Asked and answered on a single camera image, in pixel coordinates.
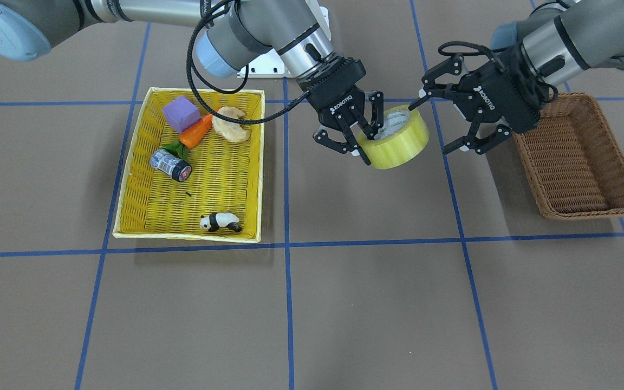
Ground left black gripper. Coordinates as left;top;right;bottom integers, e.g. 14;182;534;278
408;43;559;157

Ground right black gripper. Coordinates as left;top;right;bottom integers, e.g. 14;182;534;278
296;55;384;166

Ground yellow tape roll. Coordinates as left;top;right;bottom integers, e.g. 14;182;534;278
356;105;430;170

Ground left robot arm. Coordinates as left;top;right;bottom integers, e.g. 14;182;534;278
408;1;624;154

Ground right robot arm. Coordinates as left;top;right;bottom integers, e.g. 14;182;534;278
0;1;384;168

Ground brown wicker basket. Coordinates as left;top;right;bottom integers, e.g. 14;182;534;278
513;92;624;220

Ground yellow woven basket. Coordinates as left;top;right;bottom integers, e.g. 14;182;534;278
112;87;265;243

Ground toy croissant bread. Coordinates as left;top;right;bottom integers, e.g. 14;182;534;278
211;106;251;143

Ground orange toy carrot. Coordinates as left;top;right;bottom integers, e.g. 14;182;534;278
161;114;213;161

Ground purple foam cube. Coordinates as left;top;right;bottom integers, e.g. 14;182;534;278
161;95;202;134

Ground panda figurine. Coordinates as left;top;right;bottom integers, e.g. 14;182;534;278
199;212;243;232

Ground small black can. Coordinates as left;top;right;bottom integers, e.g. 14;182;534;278
149;148;192;183

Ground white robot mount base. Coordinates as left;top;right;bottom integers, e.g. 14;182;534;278
236;1;334;77

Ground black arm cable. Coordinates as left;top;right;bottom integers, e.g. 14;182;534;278
185;0;313;127

